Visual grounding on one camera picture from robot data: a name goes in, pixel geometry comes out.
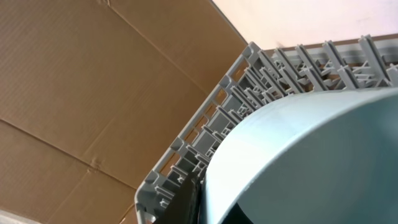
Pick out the grey plastic dish rack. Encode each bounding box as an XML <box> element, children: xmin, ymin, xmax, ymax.
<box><xmin>135</xmin><ymin>35</ymin><xmax>397</xmax><ymax>223</ymax></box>

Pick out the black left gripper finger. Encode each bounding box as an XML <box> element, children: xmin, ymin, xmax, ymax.
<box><xmin>154</xmin><ymin>172</ymin><xmax>202</xmax><ymax>224</ymax></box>

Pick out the brown cardboard sheet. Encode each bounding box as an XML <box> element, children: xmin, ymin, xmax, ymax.
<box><xmin>1</xmin><ymin>0</ymin><xmax>245</xmax><ymax>223</ymax></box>

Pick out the light blue bowl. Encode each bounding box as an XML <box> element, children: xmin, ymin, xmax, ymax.
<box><xmin>200</xmin><ymin>88</ymin><xmax>397</xmax><ymax>223</ymax></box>

